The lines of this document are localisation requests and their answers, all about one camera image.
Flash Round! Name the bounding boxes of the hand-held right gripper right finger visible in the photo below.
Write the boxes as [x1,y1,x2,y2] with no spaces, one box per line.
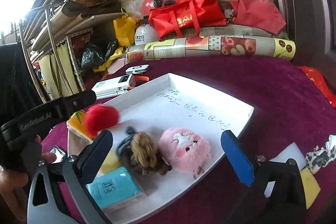
[221,130,307,224]

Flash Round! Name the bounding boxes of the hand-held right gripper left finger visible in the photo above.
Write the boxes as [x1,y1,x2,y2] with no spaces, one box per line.
[27,130,114,224]

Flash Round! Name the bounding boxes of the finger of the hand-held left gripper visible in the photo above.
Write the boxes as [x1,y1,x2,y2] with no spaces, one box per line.
[64,90,96,119]

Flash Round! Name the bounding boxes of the red fluffy pompom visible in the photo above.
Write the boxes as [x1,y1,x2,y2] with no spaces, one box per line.
[84,105,121,136]

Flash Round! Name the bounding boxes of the pink plush toy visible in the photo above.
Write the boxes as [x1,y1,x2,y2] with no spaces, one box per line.
[158,127,212,180]

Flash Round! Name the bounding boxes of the white cardboard box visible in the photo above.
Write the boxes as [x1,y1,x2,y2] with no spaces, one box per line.
[67,72,255,216]

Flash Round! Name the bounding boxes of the person's left hand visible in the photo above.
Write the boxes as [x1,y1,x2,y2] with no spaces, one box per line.
[0,152,57,214]

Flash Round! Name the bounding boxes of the yellow sponge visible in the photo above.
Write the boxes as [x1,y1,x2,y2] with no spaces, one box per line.
[299,168,321,210]
[98,149,122,175]

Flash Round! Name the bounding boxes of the orange yellow cake toy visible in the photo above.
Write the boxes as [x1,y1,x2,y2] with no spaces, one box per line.
[66,111,95,141]

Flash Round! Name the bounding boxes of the teal tissue pack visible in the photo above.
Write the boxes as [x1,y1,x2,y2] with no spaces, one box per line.
[86,166,148,212]

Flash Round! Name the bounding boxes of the small mirror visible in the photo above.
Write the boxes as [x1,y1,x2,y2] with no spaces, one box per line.
[49,145,67,162]

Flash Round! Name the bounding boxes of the white power bank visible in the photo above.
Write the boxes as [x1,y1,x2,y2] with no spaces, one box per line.
[91,74,136,101]

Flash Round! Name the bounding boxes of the pale yellow curtain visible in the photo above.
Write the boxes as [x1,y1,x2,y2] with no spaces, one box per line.
[38,46,80,100]

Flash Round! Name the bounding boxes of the black plastic bag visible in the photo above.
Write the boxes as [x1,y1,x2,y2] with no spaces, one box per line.
[80,40,118,70]

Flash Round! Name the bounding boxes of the yellow cloth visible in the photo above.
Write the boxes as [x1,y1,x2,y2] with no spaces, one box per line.
[92,46,129,73]

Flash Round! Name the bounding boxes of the pink pouch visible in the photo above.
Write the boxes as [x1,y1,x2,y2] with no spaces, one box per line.
[106,58,127,75]

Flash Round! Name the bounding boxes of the brown grey yarn toy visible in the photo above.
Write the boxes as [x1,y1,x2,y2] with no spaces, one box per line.
[115,126,173,176]

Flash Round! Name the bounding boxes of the white foam block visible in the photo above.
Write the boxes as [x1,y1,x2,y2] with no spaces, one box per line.
[264,142,308,199]

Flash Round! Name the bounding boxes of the dark hanging garment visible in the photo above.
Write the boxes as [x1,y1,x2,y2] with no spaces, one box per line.
[0,42,50,127]

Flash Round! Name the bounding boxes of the small white device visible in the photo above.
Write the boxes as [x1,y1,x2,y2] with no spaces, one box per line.
[125,64,150,75]

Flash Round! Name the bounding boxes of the purple velvet tablecloth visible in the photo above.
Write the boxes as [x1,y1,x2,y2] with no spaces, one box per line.
[39,55,336,224]

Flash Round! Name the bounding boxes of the metal shelf rack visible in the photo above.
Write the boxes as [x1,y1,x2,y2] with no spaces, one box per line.
[17,0,124,100]

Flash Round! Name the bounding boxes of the yellow paper bag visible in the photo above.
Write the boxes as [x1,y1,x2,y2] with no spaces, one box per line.
[113,13,140,47]

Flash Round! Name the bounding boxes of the leopard print cloth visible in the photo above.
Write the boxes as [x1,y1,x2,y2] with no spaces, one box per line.
[305,135,336,175]

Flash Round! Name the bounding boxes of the white plastic jug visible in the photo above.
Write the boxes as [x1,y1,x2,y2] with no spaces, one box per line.
[134,25,159,46]

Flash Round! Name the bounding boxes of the red printed packet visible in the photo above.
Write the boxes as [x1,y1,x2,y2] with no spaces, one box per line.
[299,65,336,109]

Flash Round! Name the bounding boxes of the fruit printed oilcloth roll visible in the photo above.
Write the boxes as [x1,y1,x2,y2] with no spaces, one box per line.
[125,35,296,61]

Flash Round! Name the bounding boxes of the red helmet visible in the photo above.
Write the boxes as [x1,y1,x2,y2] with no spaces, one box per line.
[141,0,177,18]

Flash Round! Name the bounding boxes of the red tote bag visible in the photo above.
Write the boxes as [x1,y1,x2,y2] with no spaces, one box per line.
[148,0,228,40]

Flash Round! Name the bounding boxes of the red plastic bag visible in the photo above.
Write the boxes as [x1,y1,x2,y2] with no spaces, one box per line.
[231,0,287,34]

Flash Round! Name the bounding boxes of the grey panelled door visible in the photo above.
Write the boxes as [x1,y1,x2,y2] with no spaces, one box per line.
[257,0,336,68]

